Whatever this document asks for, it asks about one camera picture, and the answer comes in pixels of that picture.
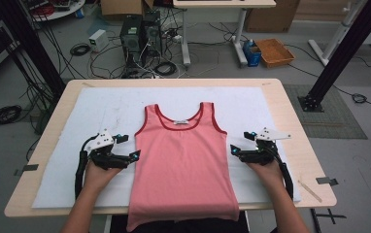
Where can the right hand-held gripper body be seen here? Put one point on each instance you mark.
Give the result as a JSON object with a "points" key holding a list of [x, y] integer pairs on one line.
{"points": [[264, 152]]}

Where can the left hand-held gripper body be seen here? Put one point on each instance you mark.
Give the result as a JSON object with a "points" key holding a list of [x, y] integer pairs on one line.
{"points": [[101, 142]]}

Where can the pink tank top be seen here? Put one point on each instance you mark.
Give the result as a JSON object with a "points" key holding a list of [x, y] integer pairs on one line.
{"points": [[183, 161]]}

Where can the person's right hand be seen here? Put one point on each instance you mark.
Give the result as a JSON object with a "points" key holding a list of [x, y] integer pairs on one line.
{"points": [[267, 176]]}

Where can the person's left hand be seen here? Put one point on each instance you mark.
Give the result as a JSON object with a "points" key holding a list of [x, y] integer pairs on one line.
{"points": [[97, 176]]}

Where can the white mat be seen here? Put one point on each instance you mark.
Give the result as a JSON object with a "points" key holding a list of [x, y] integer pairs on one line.
{"points": [[115, 106]]}

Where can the wooden table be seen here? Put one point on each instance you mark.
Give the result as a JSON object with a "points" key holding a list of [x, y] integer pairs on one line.
{"points": [[290, 106]]}

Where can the thin wooden stick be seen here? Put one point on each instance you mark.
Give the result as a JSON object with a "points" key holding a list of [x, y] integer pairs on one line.
{"points": [[310, 191]]}

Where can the grey tape strip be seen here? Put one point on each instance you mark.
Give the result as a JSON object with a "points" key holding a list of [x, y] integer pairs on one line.
{"points": [[326, 181], [28, 168]]}

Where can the grey floor mat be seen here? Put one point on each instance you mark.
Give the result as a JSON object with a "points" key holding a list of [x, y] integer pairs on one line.
{"points": [[335, 123]]}

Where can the blue box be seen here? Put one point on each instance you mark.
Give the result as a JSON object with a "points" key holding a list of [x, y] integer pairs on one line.
{"points": [[252, 53]]}

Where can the orange tray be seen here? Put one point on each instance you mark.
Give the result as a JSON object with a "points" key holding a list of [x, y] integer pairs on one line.
{"points": [[274, 51]]}

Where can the person's dark trousers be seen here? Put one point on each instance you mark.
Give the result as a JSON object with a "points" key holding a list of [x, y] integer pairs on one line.
{"points": [[186, 226]]}

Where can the large black computer tower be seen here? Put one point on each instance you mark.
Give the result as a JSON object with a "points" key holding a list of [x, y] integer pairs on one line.
{"points": [[131, 40]]}

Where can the white box device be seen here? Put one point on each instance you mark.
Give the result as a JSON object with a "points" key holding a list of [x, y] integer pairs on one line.
{"points": [[98, 39]]}

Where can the small black computer tower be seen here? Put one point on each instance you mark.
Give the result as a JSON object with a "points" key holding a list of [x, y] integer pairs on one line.
{"points": [[152, 32]]}

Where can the large cardboard box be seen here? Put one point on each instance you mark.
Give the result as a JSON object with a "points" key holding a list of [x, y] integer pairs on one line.
{"points": [[271, 16]]}

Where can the small cardboard box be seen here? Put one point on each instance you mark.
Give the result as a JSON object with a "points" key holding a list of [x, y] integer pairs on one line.
{"points": [[122, 7]]}

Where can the white metal stand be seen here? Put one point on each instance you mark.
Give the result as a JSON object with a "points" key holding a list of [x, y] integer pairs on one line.
{"points": [[335, 35]]}

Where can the white desk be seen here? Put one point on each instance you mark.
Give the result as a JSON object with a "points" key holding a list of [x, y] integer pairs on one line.
{"points": [[225, 4]]}

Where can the round white table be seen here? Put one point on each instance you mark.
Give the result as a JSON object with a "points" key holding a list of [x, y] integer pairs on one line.
{"points": [[57, 11]]}

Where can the black metal frame post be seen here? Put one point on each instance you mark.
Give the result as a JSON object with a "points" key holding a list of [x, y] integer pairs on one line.
{"points": [[34, 48], [342, 55]]}

